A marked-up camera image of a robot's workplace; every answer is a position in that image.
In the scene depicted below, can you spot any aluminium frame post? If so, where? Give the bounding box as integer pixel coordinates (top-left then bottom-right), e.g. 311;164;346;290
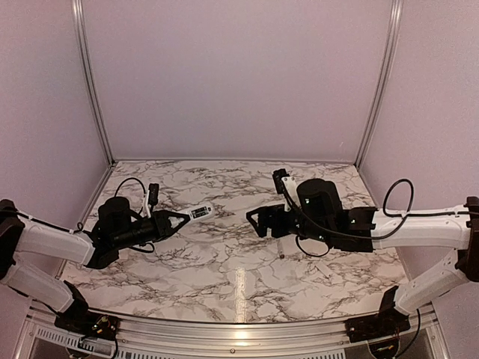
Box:
71;0;115;167
354;0;404;171

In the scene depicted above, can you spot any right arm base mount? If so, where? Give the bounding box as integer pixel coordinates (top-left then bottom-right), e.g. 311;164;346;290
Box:
345;286;411;343

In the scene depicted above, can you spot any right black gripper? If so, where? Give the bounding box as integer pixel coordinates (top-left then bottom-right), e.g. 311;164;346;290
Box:
246;203;332;244

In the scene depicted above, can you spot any right aluminium frame post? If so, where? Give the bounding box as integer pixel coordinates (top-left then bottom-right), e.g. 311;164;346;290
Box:
354;0;404;171

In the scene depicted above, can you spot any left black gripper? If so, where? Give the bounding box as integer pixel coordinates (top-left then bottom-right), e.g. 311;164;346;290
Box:
113;209;191;250

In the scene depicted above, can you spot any front aluminium rail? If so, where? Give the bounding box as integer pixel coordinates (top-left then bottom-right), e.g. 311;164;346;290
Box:
14;297;450;359

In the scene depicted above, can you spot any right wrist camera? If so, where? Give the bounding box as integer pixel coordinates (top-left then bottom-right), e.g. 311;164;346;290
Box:
272;168;299;212

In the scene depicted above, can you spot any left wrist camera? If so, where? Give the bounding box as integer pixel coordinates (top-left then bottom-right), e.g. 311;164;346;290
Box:
143;183;159;218

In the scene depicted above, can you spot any white battery cover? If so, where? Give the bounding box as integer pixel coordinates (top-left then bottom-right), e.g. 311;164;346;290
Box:
315;263;333;278

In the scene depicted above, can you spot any left aluminium frame post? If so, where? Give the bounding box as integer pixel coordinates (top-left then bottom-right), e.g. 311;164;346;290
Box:
71;0;115;167

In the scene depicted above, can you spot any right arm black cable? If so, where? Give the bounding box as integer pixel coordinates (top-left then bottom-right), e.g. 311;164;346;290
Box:
280;179;479;257

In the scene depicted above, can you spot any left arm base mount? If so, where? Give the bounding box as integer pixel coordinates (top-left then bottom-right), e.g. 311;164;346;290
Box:
55;281;120;341

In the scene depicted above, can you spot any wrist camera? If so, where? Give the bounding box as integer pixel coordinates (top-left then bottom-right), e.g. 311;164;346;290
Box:
272;168;299;212
143;183;159;218

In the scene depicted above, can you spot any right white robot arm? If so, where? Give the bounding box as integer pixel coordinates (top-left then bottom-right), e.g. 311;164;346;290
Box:
246;175;478;335

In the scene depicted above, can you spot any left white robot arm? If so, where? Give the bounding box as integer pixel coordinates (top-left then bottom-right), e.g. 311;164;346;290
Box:
1;197;191;333

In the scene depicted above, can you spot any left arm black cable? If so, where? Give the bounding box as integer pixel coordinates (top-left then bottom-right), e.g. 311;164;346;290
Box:
14;177;150;240

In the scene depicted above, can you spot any white remote control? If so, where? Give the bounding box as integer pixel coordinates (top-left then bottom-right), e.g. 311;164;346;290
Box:
179;203;214;225

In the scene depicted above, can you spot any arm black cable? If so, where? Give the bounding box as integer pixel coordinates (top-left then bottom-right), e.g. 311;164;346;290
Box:
280;179;479;257
14;177;150;240

